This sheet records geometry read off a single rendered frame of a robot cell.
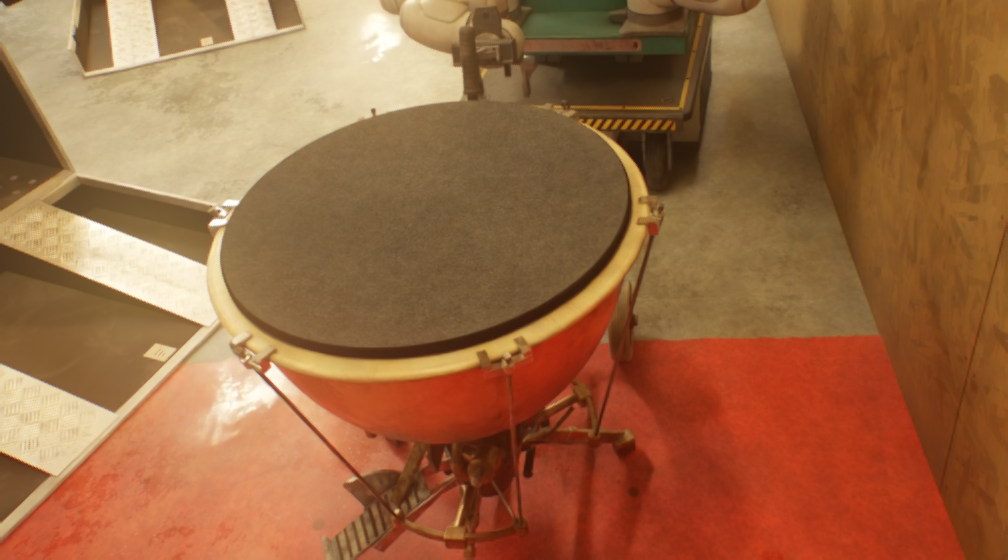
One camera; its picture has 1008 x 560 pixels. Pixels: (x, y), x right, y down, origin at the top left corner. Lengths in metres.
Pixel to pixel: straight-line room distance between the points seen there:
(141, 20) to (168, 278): 2.01
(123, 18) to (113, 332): 2.18
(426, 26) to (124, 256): 1.27
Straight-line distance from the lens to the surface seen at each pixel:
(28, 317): 2.95
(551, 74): 2.79
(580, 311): 1.23
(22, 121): 3.28
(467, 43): 1.76
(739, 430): 2.10
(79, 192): 3.28
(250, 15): 4.42
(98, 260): 2.91
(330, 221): 1.46
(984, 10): 1.66
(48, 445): 2.51
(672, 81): 2.69
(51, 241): 3.02
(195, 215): 2.97
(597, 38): 2.56
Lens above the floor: 1.62
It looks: 38 degrees down
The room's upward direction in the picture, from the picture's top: 9 degrees counter-clockwise
